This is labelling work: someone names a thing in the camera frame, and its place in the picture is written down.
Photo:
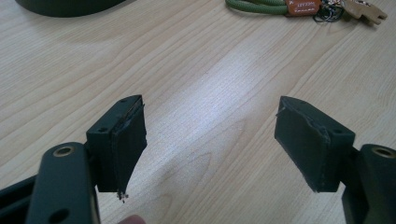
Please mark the orange tag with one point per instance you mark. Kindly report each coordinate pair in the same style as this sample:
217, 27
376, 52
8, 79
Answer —
303, 7

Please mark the wooden key-shaped pendant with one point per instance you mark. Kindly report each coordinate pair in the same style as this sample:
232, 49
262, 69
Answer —
365, 11

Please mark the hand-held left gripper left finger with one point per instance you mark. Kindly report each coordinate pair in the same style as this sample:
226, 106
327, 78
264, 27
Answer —
121, 149

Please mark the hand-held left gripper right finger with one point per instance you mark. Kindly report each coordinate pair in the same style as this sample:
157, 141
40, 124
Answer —
308, 146

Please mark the dark round object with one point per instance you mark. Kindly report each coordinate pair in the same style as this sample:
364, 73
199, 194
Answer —
71, 6

